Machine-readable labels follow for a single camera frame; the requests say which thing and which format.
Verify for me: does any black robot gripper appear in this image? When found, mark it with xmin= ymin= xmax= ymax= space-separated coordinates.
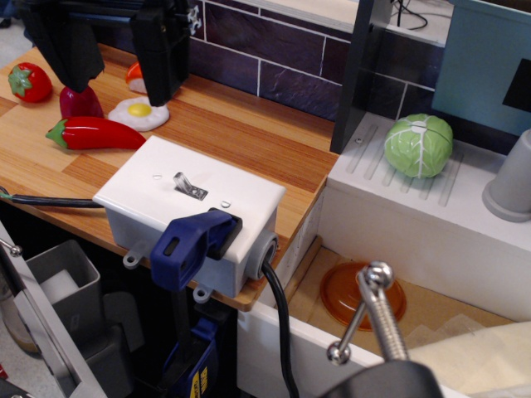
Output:
xmin=18 ymin=1 xmax=193 ymax=106

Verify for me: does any clear light switch toggle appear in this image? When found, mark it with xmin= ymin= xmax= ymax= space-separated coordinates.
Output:
xmin=173 ymin=172 xmax=197 ymax=197

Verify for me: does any orange white toy sushi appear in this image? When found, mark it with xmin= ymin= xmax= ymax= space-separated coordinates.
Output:
xmin=125 ymin=61 xmax=147 ymax=94

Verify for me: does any toy fried egg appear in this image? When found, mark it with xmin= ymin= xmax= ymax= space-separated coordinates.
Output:
xmin=108 ymin=97 xmax=170 ymax=132

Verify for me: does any purple toy eggplant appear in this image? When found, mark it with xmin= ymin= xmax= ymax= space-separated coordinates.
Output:
xmin=59 ymin=86 xmax=104 ymax=119

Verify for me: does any red toy strawberry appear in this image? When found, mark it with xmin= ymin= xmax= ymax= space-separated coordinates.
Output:
xmin=7 ymin=62 xmax=52 ymax=103

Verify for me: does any red toy chili pepper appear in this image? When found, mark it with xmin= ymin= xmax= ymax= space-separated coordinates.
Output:
xmin=46 ymin=116 xmax=146 ymax=150

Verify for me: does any blue bar clamp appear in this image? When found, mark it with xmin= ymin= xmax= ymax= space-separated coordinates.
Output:
xmin=149 ymin=208 xmax=242 ymax=397

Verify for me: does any grey storage bin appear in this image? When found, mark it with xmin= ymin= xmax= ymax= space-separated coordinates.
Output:
xmin=27 ymin=240 xmax=105 ymax=334

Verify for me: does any green toy cabbage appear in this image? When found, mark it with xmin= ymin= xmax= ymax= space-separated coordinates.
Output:
xmin=384 ymin=114 xmax=453 ymax=178

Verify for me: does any orange plastic bowl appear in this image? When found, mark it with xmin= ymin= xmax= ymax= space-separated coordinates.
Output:
xmin=320 ymin=261 xmax=407 ymax=326

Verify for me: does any chrome sink faucet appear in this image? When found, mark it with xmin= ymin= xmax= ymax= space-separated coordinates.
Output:
xmin=318 ymin=260 xmax=453 ymax=398

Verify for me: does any light blue toy cabinet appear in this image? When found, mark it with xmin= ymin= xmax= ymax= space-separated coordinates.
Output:
xmin=432 ymin=1 xmax=530 ymax=136

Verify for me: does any white toy sink unit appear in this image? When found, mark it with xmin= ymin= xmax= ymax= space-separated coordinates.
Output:
xmin=236 ymin=112 xmax=531 ymax=398

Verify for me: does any grey plastic cup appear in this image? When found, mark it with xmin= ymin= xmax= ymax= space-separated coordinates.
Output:
xmin=482 ymin=129 xmax=530 ymax=222

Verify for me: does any white light switch box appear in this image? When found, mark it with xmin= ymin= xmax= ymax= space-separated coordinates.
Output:
xmin=93 ymin=136 xmax=286 ymax=298

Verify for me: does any black cable left of box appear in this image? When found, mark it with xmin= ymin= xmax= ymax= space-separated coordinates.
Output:
xmin=0 ymin=187 xmax=105 ymax=210

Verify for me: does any black cable of box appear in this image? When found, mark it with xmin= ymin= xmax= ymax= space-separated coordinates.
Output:
xmin=0 ymin=187 xmax=105 ymax=210
xmin=260 ymin=260 xmax=300 ymax=398

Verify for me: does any dark grey upright post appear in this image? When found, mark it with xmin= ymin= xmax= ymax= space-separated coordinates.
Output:
xmin=330 ymin=0 xmax=392 ymax=153

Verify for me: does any black cable right of box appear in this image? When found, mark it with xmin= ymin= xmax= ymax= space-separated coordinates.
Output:
xmin=260 ymin=260 xmax=300 ymax=398

